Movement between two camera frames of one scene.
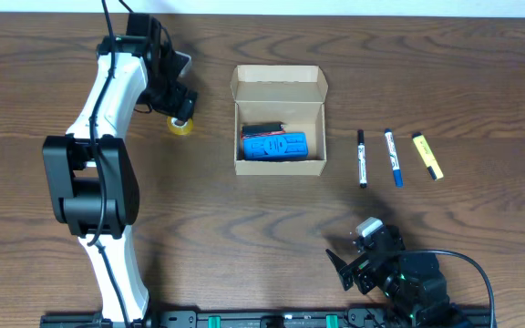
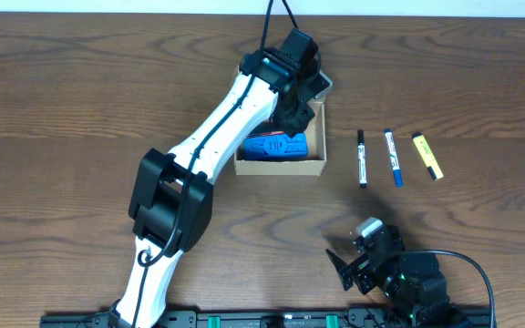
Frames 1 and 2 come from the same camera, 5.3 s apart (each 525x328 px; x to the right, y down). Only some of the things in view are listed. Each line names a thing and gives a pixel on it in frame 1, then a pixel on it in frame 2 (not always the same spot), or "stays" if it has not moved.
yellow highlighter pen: (427, 156) stays
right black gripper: (362, 271) stays
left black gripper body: (165, 93) to (293, 116)
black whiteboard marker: (362, 158) stays
